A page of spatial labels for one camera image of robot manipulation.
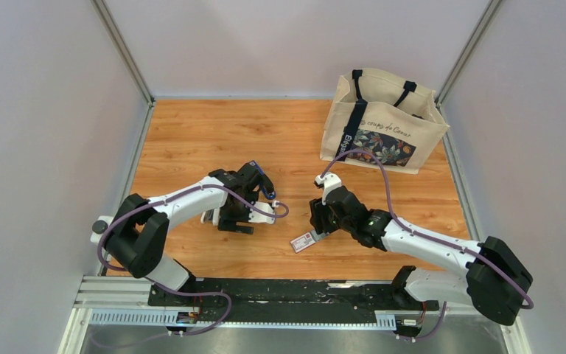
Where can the blue stapler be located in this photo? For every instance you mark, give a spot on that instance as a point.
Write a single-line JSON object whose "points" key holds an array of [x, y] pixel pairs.
{"points": [[266, 185]]}

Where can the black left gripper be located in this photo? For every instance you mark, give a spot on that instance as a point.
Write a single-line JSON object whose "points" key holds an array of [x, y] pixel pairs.
{"points": [[228, 223]]}

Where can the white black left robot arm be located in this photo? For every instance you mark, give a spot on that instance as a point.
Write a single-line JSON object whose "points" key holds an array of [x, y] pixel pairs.
{"points": [[135, 237]]}

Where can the beige floral tote bag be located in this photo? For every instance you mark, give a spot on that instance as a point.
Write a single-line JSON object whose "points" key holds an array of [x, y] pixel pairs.
{"points": [[378, 118]]}

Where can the red white staple box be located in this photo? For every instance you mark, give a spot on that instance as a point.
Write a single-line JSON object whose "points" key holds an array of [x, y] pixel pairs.
{"points": [[307, 240]]}

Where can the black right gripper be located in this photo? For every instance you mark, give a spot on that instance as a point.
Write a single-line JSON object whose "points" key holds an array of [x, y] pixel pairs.
{"points": [[318, 219]]}

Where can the aluminium frame rail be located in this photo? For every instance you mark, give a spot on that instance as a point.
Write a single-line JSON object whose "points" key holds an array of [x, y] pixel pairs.
{"points": [[123, 301]]}

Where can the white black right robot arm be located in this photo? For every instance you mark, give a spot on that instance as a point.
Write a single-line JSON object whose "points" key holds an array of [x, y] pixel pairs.
{"points": [[485, 275]]}

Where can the white stapler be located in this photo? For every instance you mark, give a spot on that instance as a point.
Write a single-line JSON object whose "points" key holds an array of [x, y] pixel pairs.
{"points": [[211, 216]]}

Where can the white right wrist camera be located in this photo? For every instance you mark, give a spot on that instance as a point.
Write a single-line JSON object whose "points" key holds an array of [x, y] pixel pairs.
{"points": [[328, 182]]}

